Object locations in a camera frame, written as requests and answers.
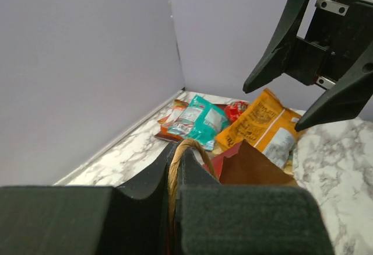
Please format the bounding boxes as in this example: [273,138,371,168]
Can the small red snack packet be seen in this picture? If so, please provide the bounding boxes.
[224,100,249,123]

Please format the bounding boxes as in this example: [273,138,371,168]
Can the red Doritos chip bag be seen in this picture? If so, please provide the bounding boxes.
[155,131,182,142]

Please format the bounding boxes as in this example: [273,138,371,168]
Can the red brown paper bag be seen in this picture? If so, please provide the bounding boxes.
[167,138,298,254]

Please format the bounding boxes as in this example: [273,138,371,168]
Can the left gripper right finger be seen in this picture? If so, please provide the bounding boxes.
[176,160,334,254]

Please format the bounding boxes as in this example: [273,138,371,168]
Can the teal snack packet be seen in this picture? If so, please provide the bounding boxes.
[167,95,228,152]

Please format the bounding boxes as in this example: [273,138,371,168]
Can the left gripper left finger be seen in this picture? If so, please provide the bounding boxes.
[1,143,176,254]

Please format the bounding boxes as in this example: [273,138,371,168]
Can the orange Fox's candy bag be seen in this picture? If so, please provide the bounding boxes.
[160,106,186,141]
[157,99,189,124]

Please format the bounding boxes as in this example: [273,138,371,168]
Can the yellow Kettle chip bag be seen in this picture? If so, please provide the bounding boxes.
[216,89,302,169]

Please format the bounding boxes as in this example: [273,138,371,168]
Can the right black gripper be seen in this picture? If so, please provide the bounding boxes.
[242,0,372,131]

